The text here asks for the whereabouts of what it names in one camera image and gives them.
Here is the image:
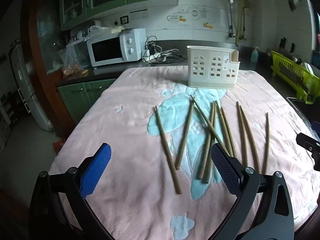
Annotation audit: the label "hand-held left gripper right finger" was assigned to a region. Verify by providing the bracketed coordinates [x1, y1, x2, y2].
[211, 143, 295, 240]

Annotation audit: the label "fruit wall sticker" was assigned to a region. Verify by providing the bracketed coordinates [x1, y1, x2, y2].
[167, 6, 214, 29]

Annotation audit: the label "grey refrigerator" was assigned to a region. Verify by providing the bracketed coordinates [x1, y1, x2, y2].
[9, 39, 54, 132]

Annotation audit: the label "white microwave oven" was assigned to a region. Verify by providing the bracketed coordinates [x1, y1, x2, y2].
[87, 28, 147, 67]

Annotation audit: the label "pink blanket with blue print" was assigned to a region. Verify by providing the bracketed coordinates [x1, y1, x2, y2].
[49, 65, 320, 240]

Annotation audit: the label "black-handled kitchen knives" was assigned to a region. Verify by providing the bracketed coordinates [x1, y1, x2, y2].
[279, 37, 295, 53]

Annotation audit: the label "white power strip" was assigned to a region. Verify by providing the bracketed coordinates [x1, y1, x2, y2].
[142, 50, 168, 62]

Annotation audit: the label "red floor item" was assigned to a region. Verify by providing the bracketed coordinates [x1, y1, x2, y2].
[52, 137, 67, 153]

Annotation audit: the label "steel sink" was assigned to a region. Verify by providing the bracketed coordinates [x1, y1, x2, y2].
[286, 97, 320, 140]

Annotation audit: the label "spread of wooden chopsticks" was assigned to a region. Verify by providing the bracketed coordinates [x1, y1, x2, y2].
[154, 94, 270, 195]

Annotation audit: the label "power strip with cables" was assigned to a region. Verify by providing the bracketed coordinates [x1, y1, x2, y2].
[144, 36, 187, 64]

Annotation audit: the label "green base cabinet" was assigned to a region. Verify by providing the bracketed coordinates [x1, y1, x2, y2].
[57, 79, 118, 124]

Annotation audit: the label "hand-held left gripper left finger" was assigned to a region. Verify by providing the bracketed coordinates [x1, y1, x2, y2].
[29, 143, 118, 240]

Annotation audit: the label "grey water pipe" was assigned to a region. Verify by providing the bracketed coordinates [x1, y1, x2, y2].
[226, 0, 236, 38]

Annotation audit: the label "white wall label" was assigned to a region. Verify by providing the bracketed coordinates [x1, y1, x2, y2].
[129, 9, 148, 20]

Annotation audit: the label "cream plastic utensil holder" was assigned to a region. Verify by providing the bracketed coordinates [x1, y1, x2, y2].
[187, 45, 241, 90]

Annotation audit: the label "clear plastic bag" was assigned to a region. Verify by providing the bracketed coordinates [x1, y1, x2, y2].
[59, 25, 102, 78]

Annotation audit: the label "yellow gas hose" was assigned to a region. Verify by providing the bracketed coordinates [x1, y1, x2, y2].
[236, 0, 247, 47]

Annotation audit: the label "green plastic dish rack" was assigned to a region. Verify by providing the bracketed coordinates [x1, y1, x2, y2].
[271, 51, 320, 104]

